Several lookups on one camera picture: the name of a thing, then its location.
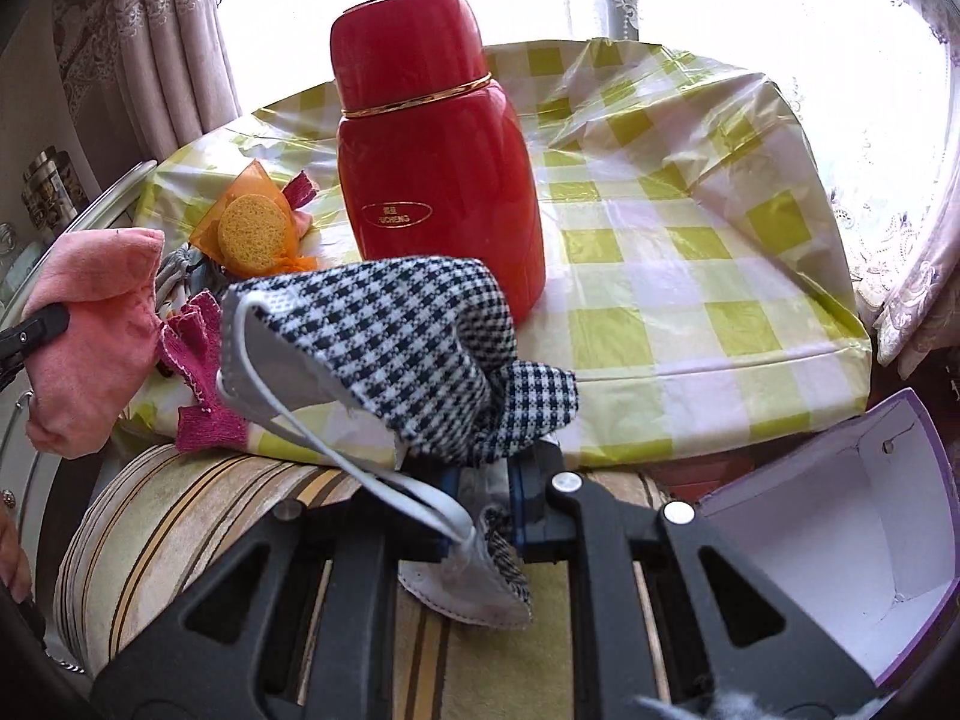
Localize pink cloth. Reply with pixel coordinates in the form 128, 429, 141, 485
21, 227, 164, 460

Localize yellow round sponge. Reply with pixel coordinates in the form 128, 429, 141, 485
217, 193, 290, 277

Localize decorated tin cans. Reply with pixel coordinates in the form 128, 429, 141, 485
21, 146, 89, 241

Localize person's left hand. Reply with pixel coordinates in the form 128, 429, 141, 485
0, 511, 31, 603

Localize black white houndstooth face mask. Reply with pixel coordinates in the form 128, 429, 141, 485
215, 257, 579, 629

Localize magenta knit glove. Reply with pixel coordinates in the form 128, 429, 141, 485
158, 289, 249, 452

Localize pink curtain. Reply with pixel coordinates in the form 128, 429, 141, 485
50, 0, 239, 161

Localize yellow checkered plastic tablecloth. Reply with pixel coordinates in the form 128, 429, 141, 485
135, 39, 872, 466

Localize red thermos flask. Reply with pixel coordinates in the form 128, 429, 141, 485
331, 0, 545, 320

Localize purple white storage box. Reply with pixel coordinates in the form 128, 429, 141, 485
700, 388, 958, 686

